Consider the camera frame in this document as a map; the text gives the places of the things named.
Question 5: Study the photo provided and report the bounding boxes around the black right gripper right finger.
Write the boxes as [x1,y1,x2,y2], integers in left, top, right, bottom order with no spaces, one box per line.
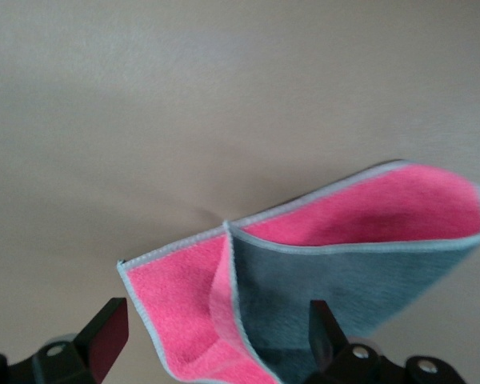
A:
[303,299,465,384]

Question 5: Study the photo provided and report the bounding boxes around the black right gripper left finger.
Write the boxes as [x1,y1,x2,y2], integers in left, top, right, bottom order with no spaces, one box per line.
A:
[0,297,130,384]

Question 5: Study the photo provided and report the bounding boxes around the pink and grey towel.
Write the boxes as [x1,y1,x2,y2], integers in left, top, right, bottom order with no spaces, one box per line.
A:
[117,158,480,384]

